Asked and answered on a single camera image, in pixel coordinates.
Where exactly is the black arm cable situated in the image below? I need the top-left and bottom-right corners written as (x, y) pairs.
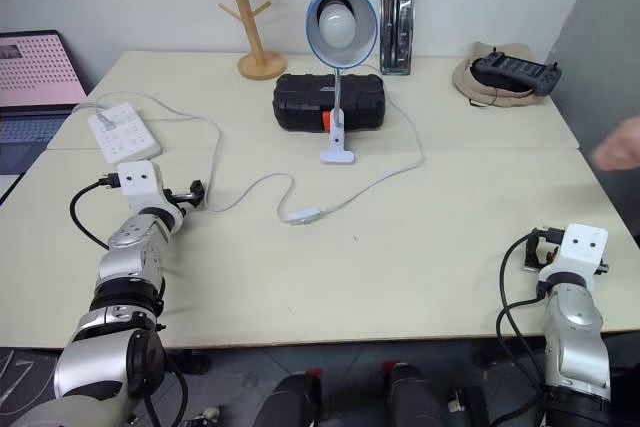
top-left (69, 172), bottom-right (121, 251)
top-left (495, 227), bottom-right (557, 427)

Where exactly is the person's bare hand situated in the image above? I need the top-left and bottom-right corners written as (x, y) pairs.
top-left (591, 115), bottom-right (640, 172)

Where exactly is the white light bulb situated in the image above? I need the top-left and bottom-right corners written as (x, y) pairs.
top-left (318, 2), bottom-right (358, 49)

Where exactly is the laptop with pink screen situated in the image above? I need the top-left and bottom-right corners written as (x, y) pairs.
top-left (0, 29), bottom-right (90, 206)

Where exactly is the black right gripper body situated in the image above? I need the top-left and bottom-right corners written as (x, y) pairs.
top-left (522, 227), bottom-right (565, 273)

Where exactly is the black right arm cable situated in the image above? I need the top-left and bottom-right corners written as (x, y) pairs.
top-left (495, 227), bottom-right (557, 427)

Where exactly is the silver metal handle panel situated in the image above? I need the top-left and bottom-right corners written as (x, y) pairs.
top-left (378, 0), bottom-right (421, 77)

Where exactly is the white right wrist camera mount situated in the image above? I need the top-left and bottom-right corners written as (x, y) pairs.
top-left (536, 222), bottom-right (609, 289)

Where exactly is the black handheld controller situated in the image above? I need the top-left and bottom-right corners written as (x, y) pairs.
top-left (470, 47), bottom-right (563, 98)

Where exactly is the black plastic tool case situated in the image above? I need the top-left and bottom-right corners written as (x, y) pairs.
top-left (272, 72), bottom-right (389, 135)

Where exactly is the beige cloth hat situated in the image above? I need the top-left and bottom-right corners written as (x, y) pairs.
top-left (451, 40), bottom-right (552, 110)

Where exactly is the wooden mug tree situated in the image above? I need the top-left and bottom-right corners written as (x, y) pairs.
top-left (216, 0), bottom-right (289, 82)

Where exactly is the blue desk lamp white clamp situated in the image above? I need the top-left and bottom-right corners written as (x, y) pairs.
top-left (305, 0), bottom-right (379, 166)

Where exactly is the white inline cord switch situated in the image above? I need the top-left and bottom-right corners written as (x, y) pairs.
top-left (281, 206), bottom-right (323, 227)

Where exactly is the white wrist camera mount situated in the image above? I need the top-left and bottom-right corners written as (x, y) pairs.
top-left (115, 160), bottom-right (184, 229)
top-left (536, 222), bottom-right (609, 289)

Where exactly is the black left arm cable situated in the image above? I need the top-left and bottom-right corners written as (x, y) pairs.
top-left (69, 172), bottom-right (121, 251)

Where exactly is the white power strip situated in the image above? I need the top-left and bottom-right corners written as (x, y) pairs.
top-left (87, 102), bottom-right (164, 165)

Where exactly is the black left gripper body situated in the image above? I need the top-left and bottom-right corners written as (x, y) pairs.
top-left (160, 187), bottom-right (195, 214)

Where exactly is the white lamp power cord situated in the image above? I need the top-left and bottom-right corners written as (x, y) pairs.
top-left (94, 90), bottom-right (427, 226)

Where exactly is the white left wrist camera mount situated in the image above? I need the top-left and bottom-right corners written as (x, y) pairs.
top-left (115, 160), bottom-right (184, 229)

